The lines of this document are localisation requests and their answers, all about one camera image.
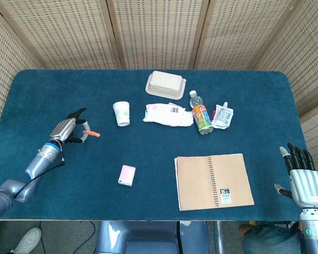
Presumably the beige takeout food container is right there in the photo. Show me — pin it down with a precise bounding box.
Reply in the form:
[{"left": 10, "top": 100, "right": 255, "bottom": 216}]
[{"left": 145, "top": 70, "right": 187, "bottom": 101}]

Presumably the metal table leg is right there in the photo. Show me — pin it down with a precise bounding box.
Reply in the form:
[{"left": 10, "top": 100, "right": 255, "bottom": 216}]
[{"left": 214, "top": 221, "right": 225, "bottom": 254}]

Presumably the person's blue jeans leg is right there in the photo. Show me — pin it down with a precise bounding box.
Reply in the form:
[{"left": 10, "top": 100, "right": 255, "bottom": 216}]
[{"left": 241, "top": 224, "right": 302, "bottom": 254}]

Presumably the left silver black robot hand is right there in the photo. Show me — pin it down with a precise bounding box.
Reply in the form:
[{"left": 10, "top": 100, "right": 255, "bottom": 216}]
[{"left": 49, "top": 107, "right": 92, "bottom": 145}]

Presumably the pink tissue pack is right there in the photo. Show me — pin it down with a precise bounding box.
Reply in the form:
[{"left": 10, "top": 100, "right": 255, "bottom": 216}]
[{"left": 118, "top": 165, "right": 137, "bottom": 187}]

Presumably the white sneaker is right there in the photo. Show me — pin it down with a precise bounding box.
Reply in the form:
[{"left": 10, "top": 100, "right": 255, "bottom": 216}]
[{"left": 12, "top": 226, "right": 42, "bottom": 254}]

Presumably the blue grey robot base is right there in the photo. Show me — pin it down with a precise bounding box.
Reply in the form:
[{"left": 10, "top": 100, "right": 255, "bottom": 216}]
[{"left": 95, "top": 220, "right": 210, "bottom": 254}]

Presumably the brown spiral notebook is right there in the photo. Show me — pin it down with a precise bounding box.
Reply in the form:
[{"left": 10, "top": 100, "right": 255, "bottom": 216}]
[{"left": 174, "top": 153, "right": 255, "bottom": 212}]

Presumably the plastic bottle orange label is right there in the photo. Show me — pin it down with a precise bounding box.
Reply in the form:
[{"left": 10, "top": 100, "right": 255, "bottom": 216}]
[{"left": 188, "top": 90, "right": 214, "bottom": 135}]

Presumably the white crumpled plastic wrapper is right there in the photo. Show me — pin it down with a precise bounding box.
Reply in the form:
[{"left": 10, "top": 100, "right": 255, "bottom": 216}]
[{"left": 142, "top": 102, "right": 195, "bottom": 128}]

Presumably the blue carpet table cover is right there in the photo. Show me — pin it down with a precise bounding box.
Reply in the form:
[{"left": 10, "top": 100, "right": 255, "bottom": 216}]
[{"left": 0, "top": 69, "right": 318, "bottom": 222}]

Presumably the white paper cup green print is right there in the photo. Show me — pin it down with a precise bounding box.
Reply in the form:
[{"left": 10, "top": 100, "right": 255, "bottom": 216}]
[{"left": 112, "top": 101, "right": 130, "bottom": 127}]

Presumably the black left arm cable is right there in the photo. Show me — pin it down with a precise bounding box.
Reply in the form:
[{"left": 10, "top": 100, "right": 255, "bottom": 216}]
[{"left": 14, "top": 142, "right": 66, "bottom": 199}]

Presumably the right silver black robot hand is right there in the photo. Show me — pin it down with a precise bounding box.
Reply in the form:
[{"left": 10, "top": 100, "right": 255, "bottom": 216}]
[{"left": 274, "top": 142, "right": 318, "bottom": 209}]

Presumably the silver spout pouch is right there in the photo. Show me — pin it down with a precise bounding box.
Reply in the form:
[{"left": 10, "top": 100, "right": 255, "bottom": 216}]
[{"left": 210, "top": 102, "right": 234, "bottom": 130}]

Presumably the blue floor cable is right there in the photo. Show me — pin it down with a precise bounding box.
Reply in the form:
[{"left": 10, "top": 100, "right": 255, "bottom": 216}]
[{"left": 79, "top": 221, "right": 96, "bottom": 253}]

